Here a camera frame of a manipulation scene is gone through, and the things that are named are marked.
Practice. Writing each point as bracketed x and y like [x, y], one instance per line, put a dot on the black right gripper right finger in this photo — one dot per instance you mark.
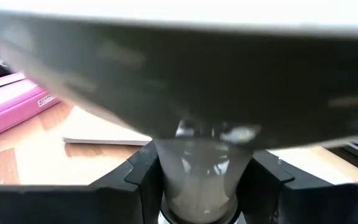
[315, 203]

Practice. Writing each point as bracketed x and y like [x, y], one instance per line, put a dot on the pink and white box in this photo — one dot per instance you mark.
[8, 105]

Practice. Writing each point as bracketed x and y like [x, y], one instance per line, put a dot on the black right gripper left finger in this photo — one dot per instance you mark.
[73, 203]

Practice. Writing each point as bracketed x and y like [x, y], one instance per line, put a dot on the black metal table frame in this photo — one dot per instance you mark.
[356, 155]

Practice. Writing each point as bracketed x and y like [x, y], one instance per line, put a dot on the brown cardboard sheet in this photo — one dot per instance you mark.
[104, 130]

